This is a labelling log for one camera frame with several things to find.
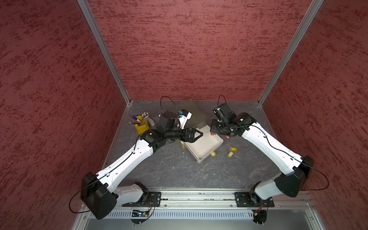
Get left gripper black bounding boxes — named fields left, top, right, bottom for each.
left=165, top=126, right=203, bottom=144

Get white drawer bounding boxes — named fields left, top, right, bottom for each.
left=183, top=125, right=224, bottom=163

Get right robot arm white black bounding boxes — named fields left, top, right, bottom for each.
left=210, top=103, right=314, bottom=206

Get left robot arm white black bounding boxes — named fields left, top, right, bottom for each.
left=80, top=110, right=203, bottom=219

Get yellow bottom drawer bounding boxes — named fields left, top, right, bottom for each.
left=179, top=141, right=186, bottom=149

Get yellow pencil cup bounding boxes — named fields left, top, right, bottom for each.
left=134, top=124, right=150, bottom=134

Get pencils in cup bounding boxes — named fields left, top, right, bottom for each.
left=128, top=112, right=155, bottom=126

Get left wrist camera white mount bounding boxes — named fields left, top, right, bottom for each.
left=178, top=109, right=192, bottom=129

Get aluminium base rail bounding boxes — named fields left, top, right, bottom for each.
left=72, top=188, right=326, bottom=230

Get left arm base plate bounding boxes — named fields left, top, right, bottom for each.
left=121, top=191, right=162, bottom=208

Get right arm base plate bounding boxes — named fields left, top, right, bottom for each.
left=234, top=192, right=275, bottom=208

